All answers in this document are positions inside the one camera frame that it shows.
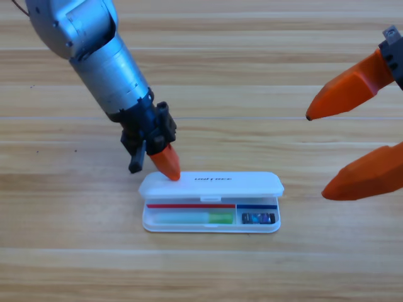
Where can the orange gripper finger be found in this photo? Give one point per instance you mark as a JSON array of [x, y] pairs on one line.
[[368, 176], [167, 163], [346, 91]]

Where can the black eraser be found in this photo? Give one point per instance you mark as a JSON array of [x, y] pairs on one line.
[[258, 218]]

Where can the white plastic pencil case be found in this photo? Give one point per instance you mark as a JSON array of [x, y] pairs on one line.
[[220, 188]]

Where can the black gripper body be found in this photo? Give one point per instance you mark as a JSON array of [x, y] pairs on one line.
[[145, 126], [395, 59]]

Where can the green highlighter marker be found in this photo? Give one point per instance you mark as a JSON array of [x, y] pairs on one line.
[[220, 218]]

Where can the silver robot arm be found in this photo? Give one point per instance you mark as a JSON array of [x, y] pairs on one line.
[[94, 59]]

